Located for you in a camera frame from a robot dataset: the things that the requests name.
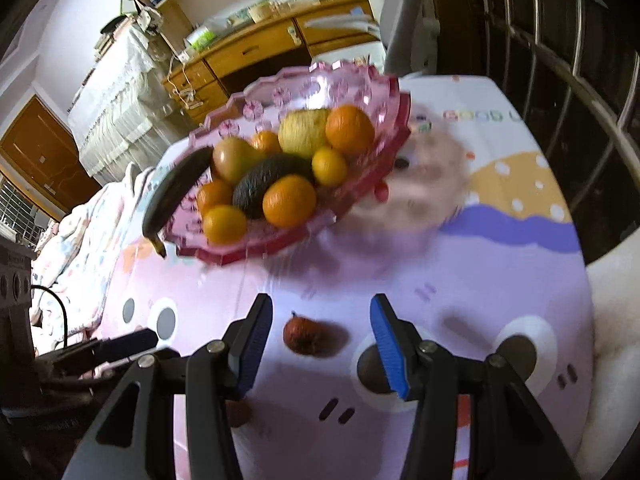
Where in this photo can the cartoon printed tablecloth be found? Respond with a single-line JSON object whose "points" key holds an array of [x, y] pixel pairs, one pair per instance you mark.
{"points": [[470, 239]]}

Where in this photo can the grey office chair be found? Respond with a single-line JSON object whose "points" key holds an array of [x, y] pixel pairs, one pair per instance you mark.
{"points": [[407, 29]]}

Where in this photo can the small yellow kumquat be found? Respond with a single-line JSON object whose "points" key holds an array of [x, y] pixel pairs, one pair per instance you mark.
{"points": [[329, 167], [224, 225]]}

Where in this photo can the wooden door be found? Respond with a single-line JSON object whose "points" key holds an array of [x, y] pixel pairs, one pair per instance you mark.
{"points": [[43, 152]]}

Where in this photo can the pink plastic fruit bowl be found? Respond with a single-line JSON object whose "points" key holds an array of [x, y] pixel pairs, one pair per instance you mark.
{"points": [[262, 106]]}

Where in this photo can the small orange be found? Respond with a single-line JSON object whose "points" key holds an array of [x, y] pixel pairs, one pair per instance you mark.
{"points": [[266, 141]]}

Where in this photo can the metal window grille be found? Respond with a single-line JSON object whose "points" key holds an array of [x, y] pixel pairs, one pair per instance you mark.
{"points": [[572, 72]]}

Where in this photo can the green tissue pack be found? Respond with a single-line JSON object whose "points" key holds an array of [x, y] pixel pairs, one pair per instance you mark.
{"points": [[200, 39]]}

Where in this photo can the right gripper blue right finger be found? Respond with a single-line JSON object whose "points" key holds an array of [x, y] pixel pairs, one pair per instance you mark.
{"points": [[419, 370]]}

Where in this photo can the lace covered cabinet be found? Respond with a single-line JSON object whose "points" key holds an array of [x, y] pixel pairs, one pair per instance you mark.
{"points": [[123, 113]]}

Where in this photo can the dark avocado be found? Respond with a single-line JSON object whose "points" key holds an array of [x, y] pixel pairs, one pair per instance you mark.
{"points": [[249, 192]]}

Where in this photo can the small red fruit lower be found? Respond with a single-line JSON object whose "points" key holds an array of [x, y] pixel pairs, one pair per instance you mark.
{"points": [[239, 413]]}

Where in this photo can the floral quilt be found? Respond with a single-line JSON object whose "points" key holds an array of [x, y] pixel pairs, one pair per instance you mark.
{"points": [[77, 257]]}

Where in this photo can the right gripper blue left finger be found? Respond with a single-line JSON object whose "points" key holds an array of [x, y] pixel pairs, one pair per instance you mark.
{"points": [[222, 370]]}

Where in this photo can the yellow pear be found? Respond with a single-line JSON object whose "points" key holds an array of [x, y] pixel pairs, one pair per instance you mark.
{"points": [[303, 132]]}

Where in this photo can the white storage bin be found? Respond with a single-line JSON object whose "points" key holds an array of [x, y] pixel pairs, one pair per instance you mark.
{"points": [[369, 53]]}

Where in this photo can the wooden desk with drawers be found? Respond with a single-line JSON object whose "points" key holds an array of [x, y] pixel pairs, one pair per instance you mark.
{"points": [[260, 50]]}

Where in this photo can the small red fruit upper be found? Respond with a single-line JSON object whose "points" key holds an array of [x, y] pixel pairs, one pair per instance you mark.
{"points": [[303, 336]]}

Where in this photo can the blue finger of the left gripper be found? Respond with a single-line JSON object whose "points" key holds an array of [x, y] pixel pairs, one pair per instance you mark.
{"points": [[125, 346]]}

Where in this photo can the small red fruit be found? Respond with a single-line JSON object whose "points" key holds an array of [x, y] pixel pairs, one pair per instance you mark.
{"points": [[303, 336], [239, 413]]}

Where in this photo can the dark overripe banana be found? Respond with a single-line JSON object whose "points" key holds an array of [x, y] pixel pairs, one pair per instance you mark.
{"points": [[170, 192]]}

